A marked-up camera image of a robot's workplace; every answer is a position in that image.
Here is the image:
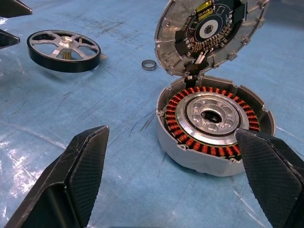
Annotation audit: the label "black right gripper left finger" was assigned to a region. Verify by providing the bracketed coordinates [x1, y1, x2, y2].
[4, 125, 110, 228]

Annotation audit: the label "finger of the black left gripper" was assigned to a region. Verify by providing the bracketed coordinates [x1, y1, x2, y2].
[0, 0, 33, 19]
[0, 28, 21, 49]

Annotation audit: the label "silver motor housing copper windings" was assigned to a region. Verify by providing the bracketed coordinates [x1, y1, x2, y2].
[155, 75, 277, 178]

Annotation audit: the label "black finned gear part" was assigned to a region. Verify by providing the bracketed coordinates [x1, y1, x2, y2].
[153, 0, 271, 78]

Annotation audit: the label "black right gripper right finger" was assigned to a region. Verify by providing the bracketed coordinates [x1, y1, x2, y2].
[235, 128, 304, 228]

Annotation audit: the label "small silver bearing ring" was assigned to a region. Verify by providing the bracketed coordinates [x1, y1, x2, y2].
[141, 59, 158, 71]

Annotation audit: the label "black rotor ring silver spokes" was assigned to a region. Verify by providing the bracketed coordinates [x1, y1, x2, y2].
[26, 29, 102, 73]

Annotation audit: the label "blue table mat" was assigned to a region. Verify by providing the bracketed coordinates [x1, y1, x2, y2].
[0, 0, 304, 228]

